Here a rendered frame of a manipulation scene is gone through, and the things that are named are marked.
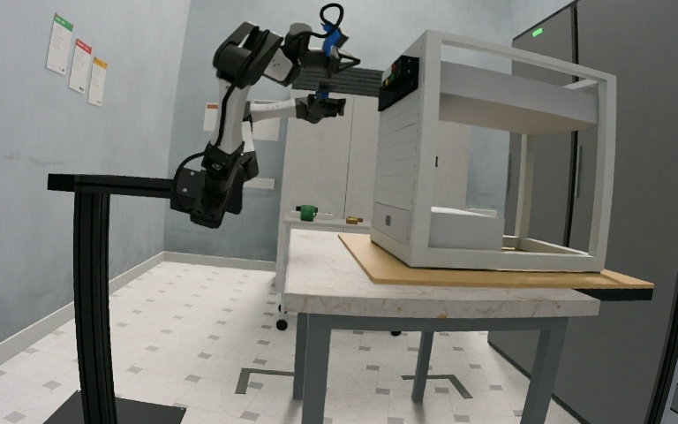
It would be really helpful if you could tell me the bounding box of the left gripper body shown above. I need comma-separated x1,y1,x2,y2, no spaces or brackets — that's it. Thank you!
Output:
309,91,338,120

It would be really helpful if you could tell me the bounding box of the tan flat board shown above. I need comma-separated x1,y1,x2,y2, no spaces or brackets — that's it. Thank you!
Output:
338,233,654,289

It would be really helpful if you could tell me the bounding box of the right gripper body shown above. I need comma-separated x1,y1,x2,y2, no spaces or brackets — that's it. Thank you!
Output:
304,23,340,78

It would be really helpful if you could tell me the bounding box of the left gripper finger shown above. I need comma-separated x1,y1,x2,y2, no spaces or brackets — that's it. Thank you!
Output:
307,94,321,111
338,98,346,117

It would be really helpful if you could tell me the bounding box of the white rack frame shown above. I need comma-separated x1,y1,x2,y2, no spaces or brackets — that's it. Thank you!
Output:
369,29,616,274

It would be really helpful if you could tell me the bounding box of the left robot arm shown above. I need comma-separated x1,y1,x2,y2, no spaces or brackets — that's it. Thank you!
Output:
239,81,333,183

